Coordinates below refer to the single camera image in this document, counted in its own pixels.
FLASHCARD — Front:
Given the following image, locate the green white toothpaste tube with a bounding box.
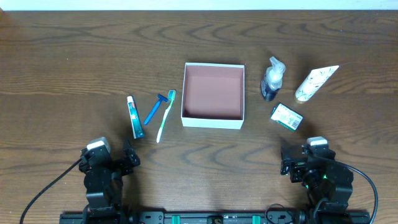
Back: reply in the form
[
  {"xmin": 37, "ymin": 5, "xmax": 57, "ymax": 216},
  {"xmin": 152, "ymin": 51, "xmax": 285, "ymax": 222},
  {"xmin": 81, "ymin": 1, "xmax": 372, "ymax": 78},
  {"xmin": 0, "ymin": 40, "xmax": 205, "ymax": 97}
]
[{"xmin": 127, "ymin": 96, "xmax": 144, "ymax": 139}]

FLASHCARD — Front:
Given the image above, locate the green white soap bar pack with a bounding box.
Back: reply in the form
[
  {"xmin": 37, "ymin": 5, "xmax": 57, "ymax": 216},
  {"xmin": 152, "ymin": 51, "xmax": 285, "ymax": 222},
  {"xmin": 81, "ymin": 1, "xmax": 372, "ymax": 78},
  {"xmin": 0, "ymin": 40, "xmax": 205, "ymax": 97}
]
[{"xmin": 271, "ymin": 103, "xmax": 303, "ymax": 131}]

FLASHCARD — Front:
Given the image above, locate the blue disposable razor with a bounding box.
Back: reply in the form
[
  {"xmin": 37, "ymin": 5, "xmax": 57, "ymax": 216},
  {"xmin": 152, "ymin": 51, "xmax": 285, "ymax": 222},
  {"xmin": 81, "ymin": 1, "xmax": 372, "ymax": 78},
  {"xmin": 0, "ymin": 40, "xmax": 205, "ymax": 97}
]
[{"xmin": 144, "ymin": 94, "xmax": 169, "ymax": 125}]

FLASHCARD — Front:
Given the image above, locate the green white toothbrush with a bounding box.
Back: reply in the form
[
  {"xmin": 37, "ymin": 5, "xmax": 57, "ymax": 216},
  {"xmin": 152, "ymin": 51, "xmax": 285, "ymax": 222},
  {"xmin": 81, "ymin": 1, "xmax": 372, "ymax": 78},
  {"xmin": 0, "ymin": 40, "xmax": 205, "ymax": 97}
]
[{"xmin": 156, "ymin": 90, "xmax": 176, "ymax": 143}]

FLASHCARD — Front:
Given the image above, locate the white floral lotion tube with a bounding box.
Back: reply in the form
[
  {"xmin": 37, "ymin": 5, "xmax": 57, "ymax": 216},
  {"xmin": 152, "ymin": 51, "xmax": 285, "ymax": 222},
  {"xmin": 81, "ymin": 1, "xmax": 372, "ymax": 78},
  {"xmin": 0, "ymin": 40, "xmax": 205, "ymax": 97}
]
[{"xmin": 295, "ymin": 65, "xmax": 339, "ymax": 103}]

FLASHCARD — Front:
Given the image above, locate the clear pump soap bottle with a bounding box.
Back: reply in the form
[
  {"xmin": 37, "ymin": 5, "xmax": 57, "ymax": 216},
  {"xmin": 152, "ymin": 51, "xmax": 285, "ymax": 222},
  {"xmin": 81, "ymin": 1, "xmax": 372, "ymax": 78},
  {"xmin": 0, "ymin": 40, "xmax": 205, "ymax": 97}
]
[{"xmin": 261, "ymin": 57, "xmax": 285, "ymax": 101}]

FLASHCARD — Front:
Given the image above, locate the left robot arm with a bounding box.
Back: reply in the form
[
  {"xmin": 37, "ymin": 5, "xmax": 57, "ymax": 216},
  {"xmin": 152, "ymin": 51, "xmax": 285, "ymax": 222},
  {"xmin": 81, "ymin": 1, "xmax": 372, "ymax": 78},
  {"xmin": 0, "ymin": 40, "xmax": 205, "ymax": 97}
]
[{"xmin": 79, "ymin": 137, "xmax": 141, "ymax": 223}]

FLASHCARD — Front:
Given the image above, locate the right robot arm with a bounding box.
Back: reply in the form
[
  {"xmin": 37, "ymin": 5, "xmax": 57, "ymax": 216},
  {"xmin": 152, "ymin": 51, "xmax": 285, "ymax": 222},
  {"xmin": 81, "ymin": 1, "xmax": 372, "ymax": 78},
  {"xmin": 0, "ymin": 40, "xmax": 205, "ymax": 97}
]
[{"xmin": 280, "ymin": 144, "xmax": 353, "ymax": 213}]

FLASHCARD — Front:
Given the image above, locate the white cardboard box, pink interior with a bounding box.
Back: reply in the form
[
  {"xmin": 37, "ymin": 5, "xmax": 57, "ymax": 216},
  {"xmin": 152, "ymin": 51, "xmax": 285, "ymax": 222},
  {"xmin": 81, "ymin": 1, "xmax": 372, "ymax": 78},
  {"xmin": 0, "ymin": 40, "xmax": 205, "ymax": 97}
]
[{"xmin": 180, "ymin": 62, "xmax": 245, "ymax": 129}]

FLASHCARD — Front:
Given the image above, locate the left black cable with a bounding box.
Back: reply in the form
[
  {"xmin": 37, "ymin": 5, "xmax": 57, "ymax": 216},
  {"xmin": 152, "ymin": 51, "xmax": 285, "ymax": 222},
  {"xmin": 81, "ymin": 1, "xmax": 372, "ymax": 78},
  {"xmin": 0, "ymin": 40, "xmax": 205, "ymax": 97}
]
[{"xmin": 19, "ymin": 157, "xmax": 85, "ymax": 224}]

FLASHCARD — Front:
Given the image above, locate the black cable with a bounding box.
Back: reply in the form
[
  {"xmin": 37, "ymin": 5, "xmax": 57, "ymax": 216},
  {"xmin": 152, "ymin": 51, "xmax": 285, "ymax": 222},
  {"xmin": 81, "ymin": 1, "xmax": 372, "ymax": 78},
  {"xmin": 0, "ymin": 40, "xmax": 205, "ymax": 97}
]
[
  {"xmin": 19, "ymin": 157, "xmax": 85, "ymax": 224},
  {"xmin": 310, "ymin": 152, "xmax": 379, "ymax": 224}
]

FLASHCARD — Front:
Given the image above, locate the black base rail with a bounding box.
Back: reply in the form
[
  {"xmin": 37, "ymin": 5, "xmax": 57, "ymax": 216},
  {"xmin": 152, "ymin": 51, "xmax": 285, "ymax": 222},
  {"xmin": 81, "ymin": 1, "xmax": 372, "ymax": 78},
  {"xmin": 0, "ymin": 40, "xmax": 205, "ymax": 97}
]
[{"xmin": 59, "ymin": 210, "xmax": 371, "ymax": 224}]

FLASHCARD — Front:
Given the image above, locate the right black cable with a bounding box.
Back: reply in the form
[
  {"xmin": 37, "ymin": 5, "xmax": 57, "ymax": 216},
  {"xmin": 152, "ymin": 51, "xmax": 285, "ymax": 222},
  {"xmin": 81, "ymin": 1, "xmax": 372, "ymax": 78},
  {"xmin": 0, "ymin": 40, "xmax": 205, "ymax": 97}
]
[{"xmin": 310, "ymin": 152, "xmax": 379, "ymax": 224}]

